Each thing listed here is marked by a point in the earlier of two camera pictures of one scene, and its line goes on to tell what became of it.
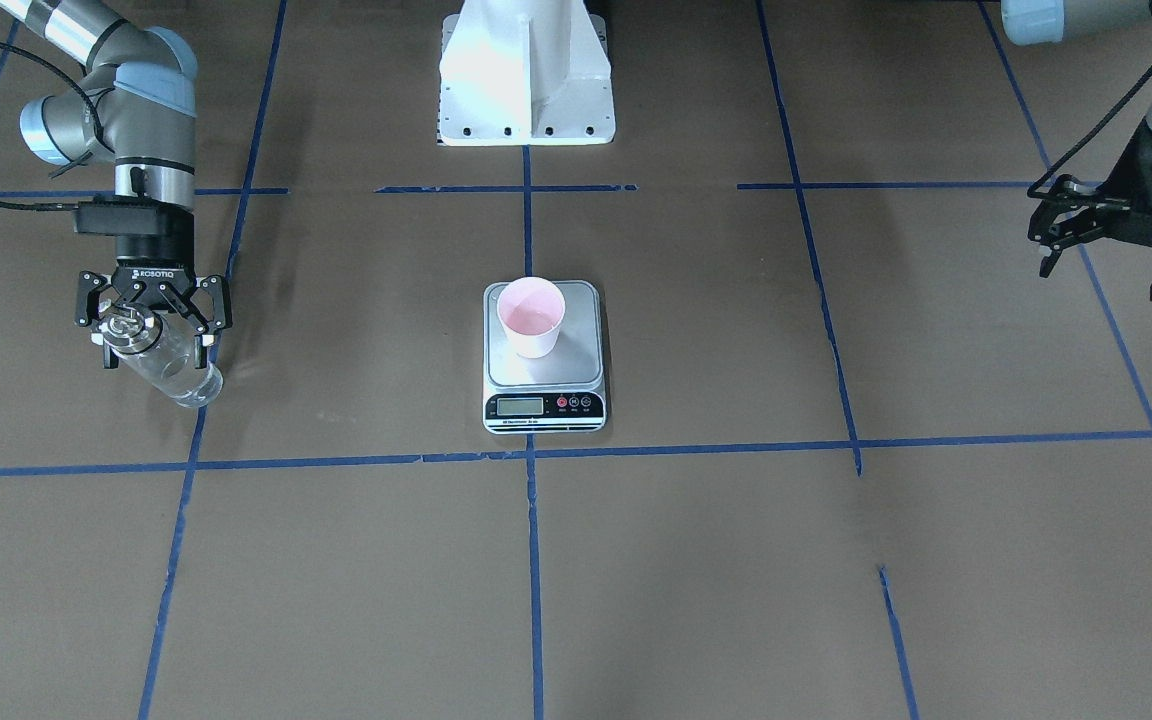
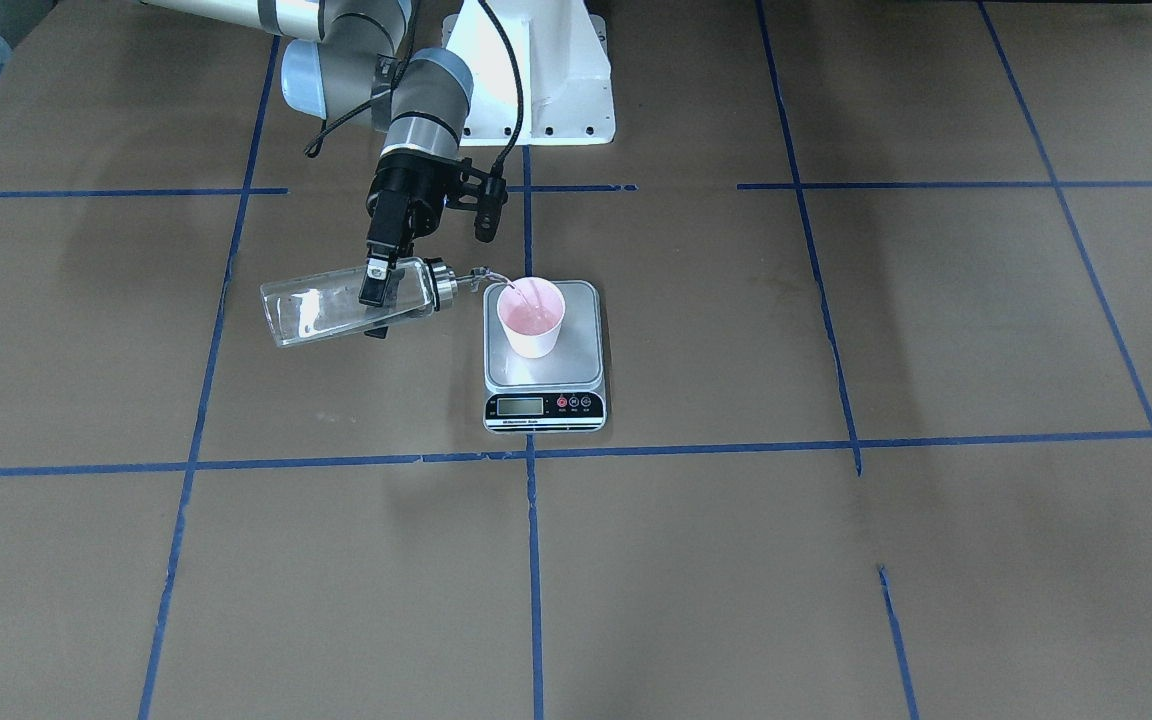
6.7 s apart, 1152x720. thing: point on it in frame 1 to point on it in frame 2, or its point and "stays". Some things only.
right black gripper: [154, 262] to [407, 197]
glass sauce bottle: [160, 349] to [315, 308]
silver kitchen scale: [562, 392] stays
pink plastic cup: [531, 310] stays
